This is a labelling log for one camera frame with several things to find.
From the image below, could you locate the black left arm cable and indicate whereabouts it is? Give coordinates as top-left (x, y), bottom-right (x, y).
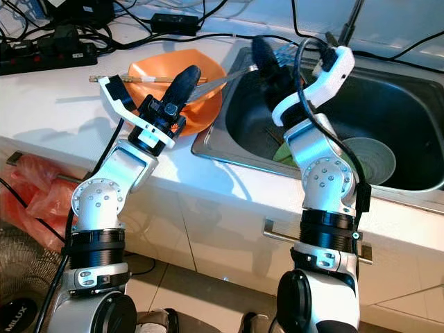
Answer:
top-left (35, 125), bottom-right (113, 333)

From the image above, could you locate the stainless steel sink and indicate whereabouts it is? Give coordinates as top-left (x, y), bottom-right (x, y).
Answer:
top-left (191, 47), bottom-right (444, 195)

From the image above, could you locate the metal fork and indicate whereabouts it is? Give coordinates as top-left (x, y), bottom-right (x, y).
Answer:
top-left (191, 45), bottom-right (299, 101)

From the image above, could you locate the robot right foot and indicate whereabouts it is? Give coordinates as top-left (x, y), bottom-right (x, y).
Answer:
top-left (239, 312), bottom-right (278, 333)

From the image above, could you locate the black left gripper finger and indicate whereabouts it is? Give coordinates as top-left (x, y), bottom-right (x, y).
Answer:
top-left (163, 65), bottom-right (202, 106)

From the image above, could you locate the black power adapter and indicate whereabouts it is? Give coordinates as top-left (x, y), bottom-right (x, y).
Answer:
top-left (151, 12), bottom-right (200, 35)

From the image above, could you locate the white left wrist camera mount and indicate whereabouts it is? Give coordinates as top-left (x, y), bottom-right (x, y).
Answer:
top-left (99, 75), bottom-right (174, 148)

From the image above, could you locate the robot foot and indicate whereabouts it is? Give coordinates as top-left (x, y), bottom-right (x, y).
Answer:
top-left (135, 309), bottom-right (181, 333)
top-left (239, 312), bottom-right (278, 333)

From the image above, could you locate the thin brown stick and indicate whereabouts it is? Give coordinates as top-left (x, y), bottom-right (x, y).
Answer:
top-left (264, 125), bottom-right (285, 143)

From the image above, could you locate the red plastic bag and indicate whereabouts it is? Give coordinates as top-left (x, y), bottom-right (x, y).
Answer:
top-left (0, 154), bottom-right (84, 254)

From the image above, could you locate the grey ribbed bowl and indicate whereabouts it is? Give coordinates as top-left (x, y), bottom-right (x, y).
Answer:
top-left (340, 137), bottom-right (396, 186)

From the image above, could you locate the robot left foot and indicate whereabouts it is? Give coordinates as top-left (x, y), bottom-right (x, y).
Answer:
top-left (135, 309), bottom-right (181, 333)

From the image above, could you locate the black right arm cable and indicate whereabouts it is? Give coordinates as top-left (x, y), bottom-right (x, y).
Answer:
top-left (291, 38), bottom-right (373, 217)

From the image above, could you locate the orange plastic bowl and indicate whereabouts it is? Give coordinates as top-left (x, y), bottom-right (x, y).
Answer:
top-left (126, 49), bottom-right (226, 115)

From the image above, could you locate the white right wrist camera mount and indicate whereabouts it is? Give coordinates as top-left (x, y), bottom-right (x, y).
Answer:
top-left (272, 45), bottom-right (356, 127)

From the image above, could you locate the green plate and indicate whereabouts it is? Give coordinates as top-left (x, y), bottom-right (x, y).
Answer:
top-left (274, 142), bottom-right (296, 167)

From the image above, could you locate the dark metal faucet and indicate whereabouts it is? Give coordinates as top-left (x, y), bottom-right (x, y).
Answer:
top-left (323, 0), bottom-right (365, 46)

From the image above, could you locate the black power strip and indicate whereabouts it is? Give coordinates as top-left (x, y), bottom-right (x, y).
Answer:
top-left (0, 40), bottom-right (99, 76)

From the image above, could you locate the black electronics box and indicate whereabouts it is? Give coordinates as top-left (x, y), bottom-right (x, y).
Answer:
top-left (45, 0), bottom-right (115, 27)

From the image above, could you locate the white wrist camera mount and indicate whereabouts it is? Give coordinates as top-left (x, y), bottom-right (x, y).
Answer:
top-left (272, 45), bottom-right (356, 127)
top-left (99, 75), bottom-right (174, 148)

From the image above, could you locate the wire grille floor fan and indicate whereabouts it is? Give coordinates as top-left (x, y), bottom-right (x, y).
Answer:
top-left (0, 222), bottom-right (70, 333)

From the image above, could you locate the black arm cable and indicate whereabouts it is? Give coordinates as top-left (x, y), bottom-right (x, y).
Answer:
top-left (291, 38), bottom-right (373, 217)
top-left (35, 125), bottom-right (113, 333)

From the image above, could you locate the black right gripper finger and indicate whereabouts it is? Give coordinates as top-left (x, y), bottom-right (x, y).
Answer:
top-left (252, 36), bottom-right (285, 78)

